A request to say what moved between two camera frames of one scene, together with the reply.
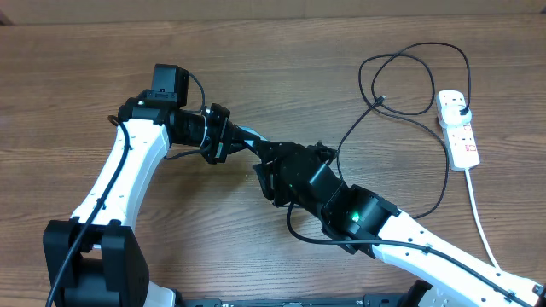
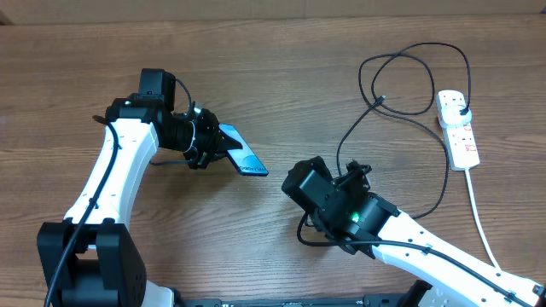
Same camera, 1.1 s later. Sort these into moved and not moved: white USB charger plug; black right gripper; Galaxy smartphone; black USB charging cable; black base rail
Moved: black right gripper; Galaxy smartphone
Not moved: black base rail; white USB charger plug; black USB charging cable
